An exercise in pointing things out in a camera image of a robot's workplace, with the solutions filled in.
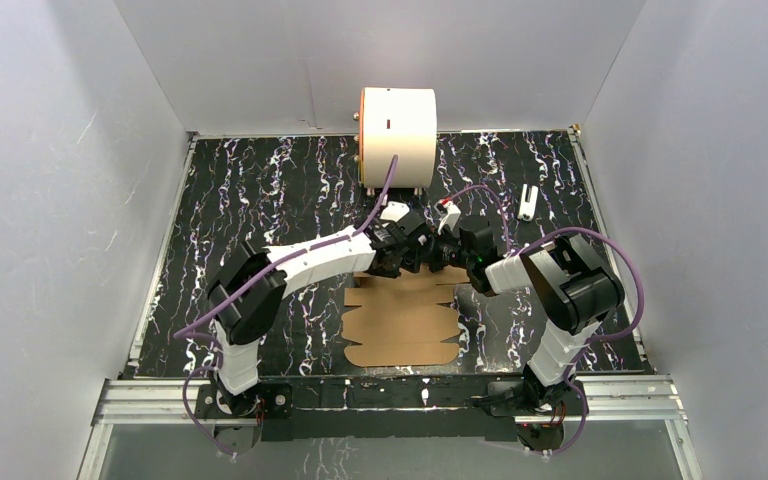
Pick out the brown cardboard box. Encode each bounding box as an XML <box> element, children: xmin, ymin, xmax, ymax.
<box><xmin>341</xmin><ymin>267</ymin><xmax>468</xmax><ymax>368</ymax></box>

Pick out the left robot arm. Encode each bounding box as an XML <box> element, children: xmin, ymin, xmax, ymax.
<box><xmin>208</xmin><ymin>204</ymin><xmax>435</xmax><ymax>416</ymax></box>

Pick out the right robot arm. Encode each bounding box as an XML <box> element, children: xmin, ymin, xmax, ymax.
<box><xmin>418</xmin><ymin>219</ymin><xmax>625</xmax><ymax>414</ymax></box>

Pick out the small white plastic clip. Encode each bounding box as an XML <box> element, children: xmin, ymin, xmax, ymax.
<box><xmin>517</xmin><ymin>184</ymin><xmax>540</xmax><ymax>222</ymax></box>

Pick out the white cylindrical drum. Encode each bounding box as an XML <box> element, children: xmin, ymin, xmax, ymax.
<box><xmin>358</xmin><ymin>87</ymin><xmax>438</xmax><ymax>190</ymax></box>

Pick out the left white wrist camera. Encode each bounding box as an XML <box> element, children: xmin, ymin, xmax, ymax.
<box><xmin>378</xmin><ymin>201</ymin><xmax>412</xmax><ymax>224</ymax></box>

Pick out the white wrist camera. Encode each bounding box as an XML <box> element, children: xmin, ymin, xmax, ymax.
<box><xmin>434</xmin><ymin>198</ymin><xmax>461</xmax><ymax>234</ymax></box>
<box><xmin>378</xmin><ymin>201</ymin><xmax>412</xmax><ymax>224</ymax></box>

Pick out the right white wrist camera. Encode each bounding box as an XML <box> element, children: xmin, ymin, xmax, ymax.
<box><xmin>434</xmin><ymin>198</ymin><xmax>461</xmax><ymax>234</ymax></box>

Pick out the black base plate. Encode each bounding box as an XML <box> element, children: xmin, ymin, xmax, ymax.
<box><xmin>189</xmin><ymin>374</ymin><xmax>585</xmax><ymax>453</ymax></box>

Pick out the aluminium frame rail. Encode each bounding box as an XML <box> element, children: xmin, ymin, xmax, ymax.
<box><xmin>79</xmin><ymin>374</ymin><xmax>702</xmax><ymax>479</ymax></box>

